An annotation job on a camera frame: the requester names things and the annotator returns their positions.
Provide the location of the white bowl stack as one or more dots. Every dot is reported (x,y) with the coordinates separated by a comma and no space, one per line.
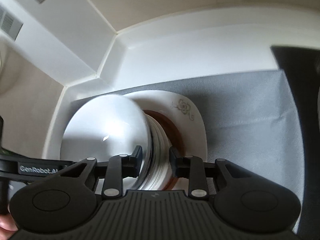
(112,125)

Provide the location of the grey shelf liner mat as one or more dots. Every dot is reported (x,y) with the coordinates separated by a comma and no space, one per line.
(254,136)

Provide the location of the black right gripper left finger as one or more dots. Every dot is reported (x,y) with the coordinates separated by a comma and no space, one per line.
(130,164)

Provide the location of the white floral square plate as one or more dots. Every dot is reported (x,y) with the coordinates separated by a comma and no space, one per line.
(187,118)

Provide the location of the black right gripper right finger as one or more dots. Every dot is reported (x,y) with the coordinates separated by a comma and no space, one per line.
(192,167)

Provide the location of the person's hand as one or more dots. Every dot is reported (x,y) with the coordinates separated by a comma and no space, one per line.
(7,222)

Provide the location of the brown round plate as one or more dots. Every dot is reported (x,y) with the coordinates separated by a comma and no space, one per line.
(175,134)

